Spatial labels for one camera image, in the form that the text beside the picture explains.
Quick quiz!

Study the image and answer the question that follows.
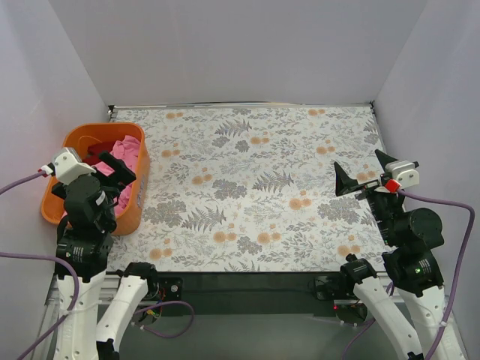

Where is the aluminium frame rail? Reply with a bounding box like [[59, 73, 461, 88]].
[[27, 273, 136, 359]]

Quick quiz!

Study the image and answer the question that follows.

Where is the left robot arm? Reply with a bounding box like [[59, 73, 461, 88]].
[[52, 147, 160, 359]]

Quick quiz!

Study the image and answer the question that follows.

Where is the floral table cloth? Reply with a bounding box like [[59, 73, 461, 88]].
[[108, 106, 386, 272]]

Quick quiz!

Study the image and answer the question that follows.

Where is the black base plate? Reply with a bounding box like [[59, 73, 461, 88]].
[[157, 271, 368, 324]]

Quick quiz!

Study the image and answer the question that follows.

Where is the orange plastic basket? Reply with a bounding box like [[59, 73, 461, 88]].
[[61, 122, 150, 236]]

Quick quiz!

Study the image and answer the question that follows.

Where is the pink t shirt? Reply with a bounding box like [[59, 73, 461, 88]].
[[89, 135, 143, 218]]

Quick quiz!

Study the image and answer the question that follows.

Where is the red t shirt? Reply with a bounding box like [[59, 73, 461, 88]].
[[82, 142, 115, 166]]

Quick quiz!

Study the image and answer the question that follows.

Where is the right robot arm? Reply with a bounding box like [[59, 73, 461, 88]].
[[334, 150, 465, 359]]

